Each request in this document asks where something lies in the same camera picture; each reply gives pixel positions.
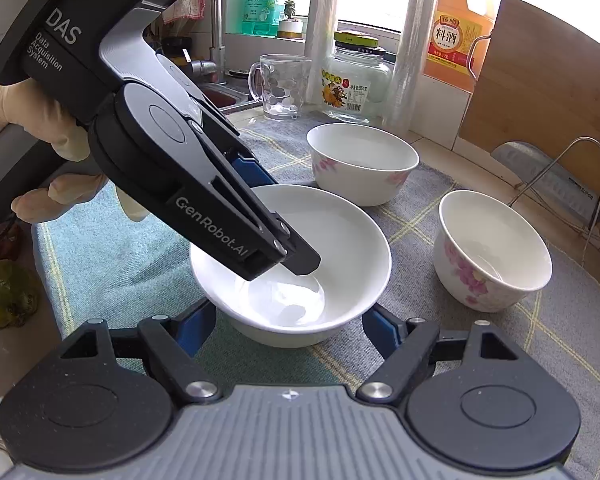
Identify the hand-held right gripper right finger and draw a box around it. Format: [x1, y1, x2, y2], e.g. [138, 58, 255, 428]
[356, 305, 523, 405]

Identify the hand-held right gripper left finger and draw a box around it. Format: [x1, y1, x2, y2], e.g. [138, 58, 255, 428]
[50, 297, 223, 406]

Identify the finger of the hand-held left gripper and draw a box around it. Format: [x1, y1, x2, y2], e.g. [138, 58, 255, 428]
[172, 110, 323, 282]
[229, 150, 280, 189]

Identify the plain white bowl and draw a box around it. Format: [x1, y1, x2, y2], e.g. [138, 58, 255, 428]
[189, 185, 392, 350]

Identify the white bowl with pink flowers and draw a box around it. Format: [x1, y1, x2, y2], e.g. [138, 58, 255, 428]
[434, 190, 553, 313]
[306, 123, 420, 206]

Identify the person's left hand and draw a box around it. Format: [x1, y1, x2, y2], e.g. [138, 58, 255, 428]
[0, 72, 152, 224]

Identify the clear glass mug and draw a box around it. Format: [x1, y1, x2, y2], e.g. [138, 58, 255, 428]
[250, 54, 313, 122]

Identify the kitchen sink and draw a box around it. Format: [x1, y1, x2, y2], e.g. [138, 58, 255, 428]
[200, 82, 253, 113]

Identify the pink dishcloth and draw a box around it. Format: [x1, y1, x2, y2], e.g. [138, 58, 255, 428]
[162, 0, 206, 26]

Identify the grey and teal checked towel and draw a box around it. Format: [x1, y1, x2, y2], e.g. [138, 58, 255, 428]
[30, 120, 600, 480]

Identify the glass jar with yellow lid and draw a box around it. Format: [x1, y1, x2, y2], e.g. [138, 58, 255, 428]
[322, 32, 393, 123]

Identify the metal faucet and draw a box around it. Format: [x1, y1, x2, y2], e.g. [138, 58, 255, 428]
[187, 0, 231, 86]

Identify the short plastic wrap roll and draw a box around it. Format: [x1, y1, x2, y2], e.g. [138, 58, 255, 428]
[307, 0, 338, 106]

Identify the small potted plant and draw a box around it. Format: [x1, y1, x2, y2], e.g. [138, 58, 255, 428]
[279, 0, 307, 39]

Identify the crumpled yellow bag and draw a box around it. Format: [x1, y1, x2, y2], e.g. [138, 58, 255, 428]
[0, 260, 41, 331]

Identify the tall plastic wrap roll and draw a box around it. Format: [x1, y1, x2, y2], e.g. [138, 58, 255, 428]
[385, 0, 443, 131]

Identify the orange cooking wine jug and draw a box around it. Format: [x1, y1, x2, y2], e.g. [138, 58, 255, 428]
[425, 0, 496, 93]

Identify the bamboo cutting board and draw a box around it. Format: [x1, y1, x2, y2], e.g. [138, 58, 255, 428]
[460, 0, 600, 186]

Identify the black handled kitchen knife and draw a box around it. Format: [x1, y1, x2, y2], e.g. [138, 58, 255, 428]
[491, 141, 600, 201]

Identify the metal wire rack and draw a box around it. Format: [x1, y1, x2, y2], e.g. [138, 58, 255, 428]
[510, 135, 600, 266]

